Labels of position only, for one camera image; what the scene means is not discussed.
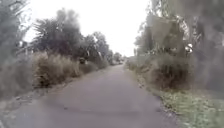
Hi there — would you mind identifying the grass verge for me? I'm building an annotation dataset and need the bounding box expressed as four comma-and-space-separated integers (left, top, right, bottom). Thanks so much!
133, 71, 224, 128

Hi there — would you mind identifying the dry leaf-strewn verge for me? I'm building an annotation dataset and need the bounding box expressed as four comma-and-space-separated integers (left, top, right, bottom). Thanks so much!
0, 77, 81, 128

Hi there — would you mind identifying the grey asphalt path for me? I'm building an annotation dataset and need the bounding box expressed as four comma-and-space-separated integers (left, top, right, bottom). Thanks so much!
9, 63, 181, 128

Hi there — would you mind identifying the row of trees and bushes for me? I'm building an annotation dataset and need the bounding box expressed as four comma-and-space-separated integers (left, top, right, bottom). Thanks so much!
125, 0, 224, 94
0, 0, 125, 100

